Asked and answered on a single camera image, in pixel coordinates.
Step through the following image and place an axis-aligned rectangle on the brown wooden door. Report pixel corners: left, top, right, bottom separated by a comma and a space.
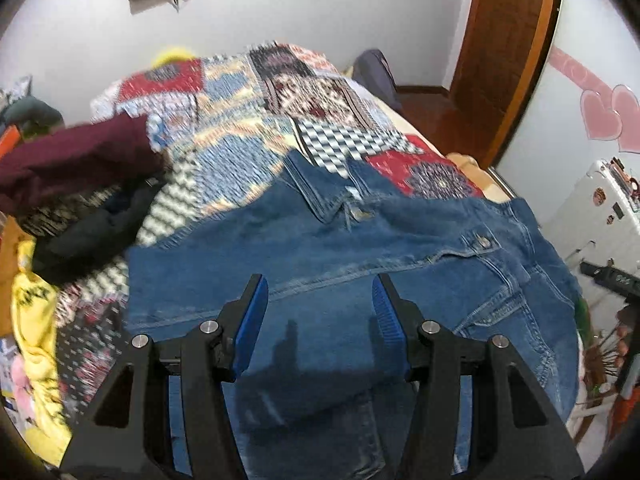
447, 0, 566, 168

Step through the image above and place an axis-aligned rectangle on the white suitcase with stickers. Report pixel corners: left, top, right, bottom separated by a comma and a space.
542, 159, 639, 308

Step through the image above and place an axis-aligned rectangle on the black patterned garment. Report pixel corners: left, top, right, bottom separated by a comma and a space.
32, 172, 167, 286

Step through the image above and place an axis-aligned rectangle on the maroon folded garment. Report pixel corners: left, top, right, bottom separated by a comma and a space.
1, 113, 164, 216

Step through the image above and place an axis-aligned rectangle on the yellow printed t-shirt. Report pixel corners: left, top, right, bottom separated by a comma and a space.
11, 240, 72, 467

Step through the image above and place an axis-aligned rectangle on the patchwork bed cover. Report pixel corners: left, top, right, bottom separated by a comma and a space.
55, 42, 483, 424

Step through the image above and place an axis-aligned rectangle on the blue denim jacket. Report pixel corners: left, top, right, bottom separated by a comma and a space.
126, 152, 580, 479

